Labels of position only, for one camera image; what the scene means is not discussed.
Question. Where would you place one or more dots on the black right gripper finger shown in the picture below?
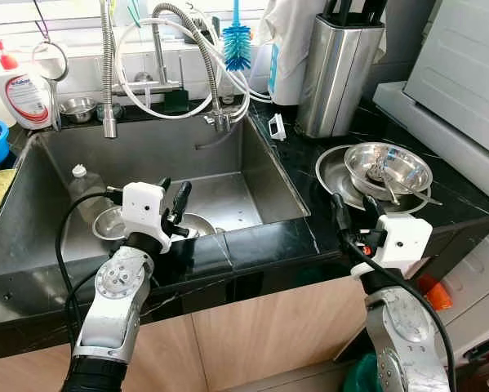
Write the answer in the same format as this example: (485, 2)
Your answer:
(373, 212)
(342, 216)

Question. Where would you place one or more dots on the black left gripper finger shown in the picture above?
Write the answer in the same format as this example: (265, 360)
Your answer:
(165, 185)
(181, 200)

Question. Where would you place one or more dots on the wide steel plate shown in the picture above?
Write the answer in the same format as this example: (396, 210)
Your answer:
(332, 184)

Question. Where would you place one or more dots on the steel spoon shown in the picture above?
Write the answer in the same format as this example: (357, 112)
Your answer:
(383, 175)

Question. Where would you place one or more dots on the steel fork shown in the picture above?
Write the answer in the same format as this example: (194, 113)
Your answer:
(420, 196)

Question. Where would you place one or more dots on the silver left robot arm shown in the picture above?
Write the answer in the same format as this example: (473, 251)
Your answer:
(117, 282)

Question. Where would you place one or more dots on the small steel bowl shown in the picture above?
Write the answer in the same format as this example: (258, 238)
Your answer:
(107, 224)
(79, 109)

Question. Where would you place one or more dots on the clear plastic bottle white cap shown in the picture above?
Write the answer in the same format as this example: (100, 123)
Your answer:
(87, 192)

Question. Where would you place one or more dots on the dark green sponge holder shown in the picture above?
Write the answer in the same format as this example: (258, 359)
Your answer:
(175, 101)

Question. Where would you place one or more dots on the orange plastic object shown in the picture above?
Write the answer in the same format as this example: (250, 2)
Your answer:
(434, 294)

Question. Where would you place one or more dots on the small white plastic clip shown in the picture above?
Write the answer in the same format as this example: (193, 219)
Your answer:
(277, 128)

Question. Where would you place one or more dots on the wooden base cabinet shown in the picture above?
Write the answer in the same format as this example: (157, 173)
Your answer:
(252, 327)

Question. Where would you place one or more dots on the chrome faucet body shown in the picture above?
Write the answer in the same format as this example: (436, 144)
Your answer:
(158, 57)

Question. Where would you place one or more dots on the stainless steel knife block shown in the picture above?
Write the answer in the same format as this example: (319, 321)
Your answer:
(334, 82)

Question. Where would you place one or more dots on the stainless steel sink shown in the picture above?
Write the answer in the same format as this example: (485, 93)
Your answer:
(32, 212)

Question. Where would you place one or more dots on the grey flexible gooseneck spout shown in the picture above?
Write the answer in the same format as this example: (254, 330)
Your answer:
(203, 49)

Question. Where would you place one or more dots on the white container blue label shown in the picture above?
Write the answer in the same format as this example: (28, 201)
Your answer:
(286, 77)

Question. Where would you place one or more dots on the blue bottle brush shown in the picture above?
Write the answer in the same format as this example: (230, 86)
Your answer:
(237, 49)

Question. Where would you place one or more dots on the white soap bottle red pump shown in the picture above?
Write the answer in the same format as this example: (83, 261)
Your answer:
(24, 98)

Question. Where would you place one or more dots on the round steel strainer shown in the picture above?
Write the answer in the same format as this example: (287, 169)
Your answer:
(50, 61)

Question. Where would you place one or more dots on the white washing machine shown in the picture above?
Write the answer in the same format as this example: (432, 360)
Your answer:
(464, 65)

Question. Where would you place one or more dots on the white hanging cloth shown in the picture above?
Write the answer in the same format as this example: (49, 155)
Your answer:
(297, 20)

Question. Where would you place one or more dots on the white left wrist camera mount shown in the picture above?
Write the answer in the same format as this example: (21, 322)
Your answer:
(142, 204)

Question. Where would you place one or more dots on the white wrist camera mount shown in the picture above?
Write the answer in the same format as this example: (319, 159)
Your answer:
(403, 238)
(142, 204)

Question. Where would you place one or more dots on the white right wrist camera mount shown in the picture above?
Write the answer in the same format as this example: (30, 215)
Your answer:
(403, 238)

